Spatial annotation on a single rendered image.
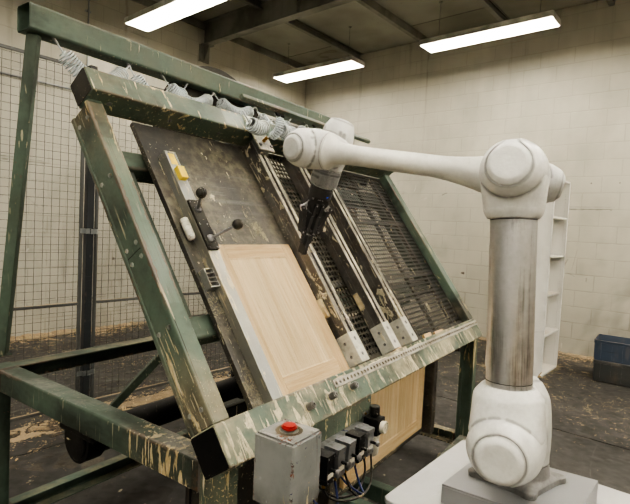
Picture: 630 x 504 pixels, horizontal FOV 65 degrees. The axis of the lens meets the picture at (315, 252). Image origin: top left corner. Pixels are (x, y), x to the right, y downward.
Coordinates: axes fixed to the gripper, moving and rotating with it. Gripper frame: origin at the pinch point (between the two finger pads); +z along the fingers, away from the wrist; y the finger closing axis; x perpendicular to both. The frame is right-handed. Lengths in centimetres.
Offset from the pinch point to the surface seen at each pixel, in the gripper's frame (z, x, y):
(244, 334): 28.5, 7.8, 19.4
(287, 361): 38.5, 11.8, 2.0
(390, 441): 113, 1, -97
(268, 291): 24.7, -11.5, 0.1
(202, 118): -23, -67, 13
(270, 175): -6, -59, -20
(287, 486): 36, 58, 32
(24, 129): 0, -98, 68
